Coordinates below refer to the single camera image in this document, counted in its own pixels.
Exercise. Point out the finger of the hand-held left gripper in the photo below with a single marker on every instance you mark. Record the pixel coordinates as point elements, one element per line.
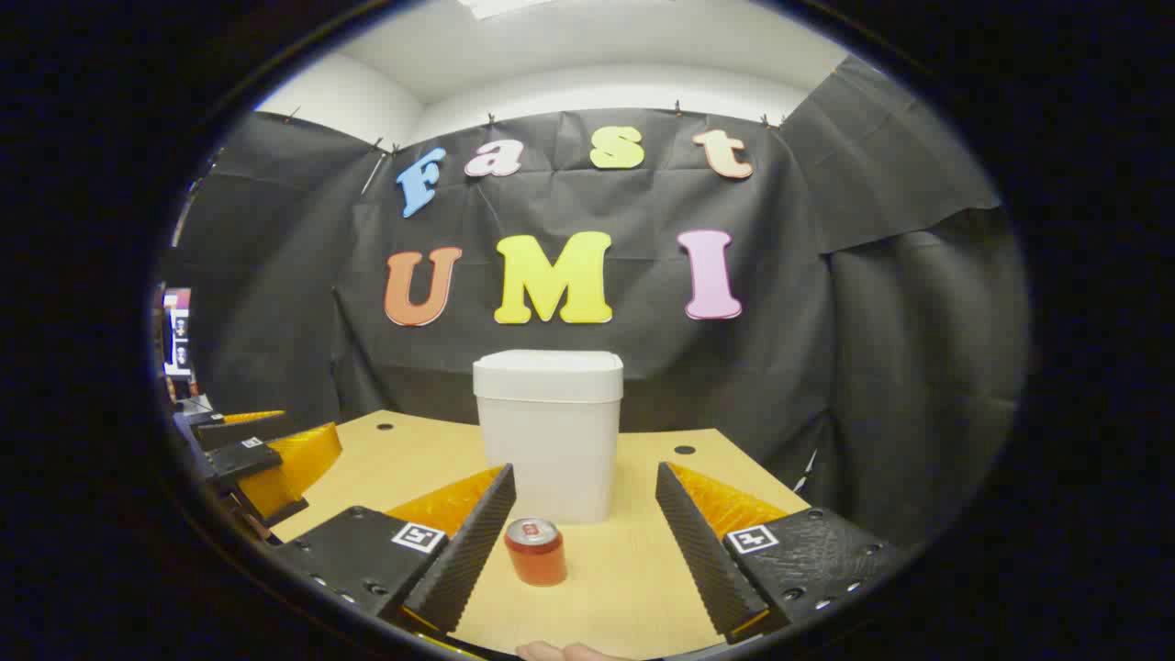
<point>248,431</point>
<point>294,464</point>

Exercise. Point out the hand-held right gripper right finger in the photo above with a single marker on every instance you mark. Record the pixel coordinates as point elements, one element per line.
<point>698,551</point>

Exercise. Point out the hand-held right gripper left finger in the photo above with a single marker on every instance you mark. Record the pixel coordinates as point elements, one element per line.
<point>468,551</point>

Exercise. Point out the red pop can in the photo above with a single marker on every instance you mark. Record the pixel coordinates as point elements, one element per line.
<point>537,560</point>

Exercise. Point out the white desktop garbage bin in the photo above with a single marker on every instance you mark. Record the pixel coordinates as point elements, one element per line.
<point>551,441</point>

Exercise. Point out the wooden desktop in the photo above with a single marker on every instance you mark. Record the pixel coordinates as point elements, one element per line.
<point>624,588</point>

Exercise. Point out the computer monitor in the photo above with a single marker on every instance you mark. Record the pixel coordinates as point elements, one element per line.
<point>177,340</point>

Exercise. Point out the black backdrop cloth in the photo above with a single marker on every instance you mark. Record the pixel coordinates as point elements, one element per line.
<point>808,321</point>

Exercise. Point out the ceiling light panel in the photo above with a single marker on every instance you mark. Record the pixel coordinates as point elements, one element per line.
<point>500,5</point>

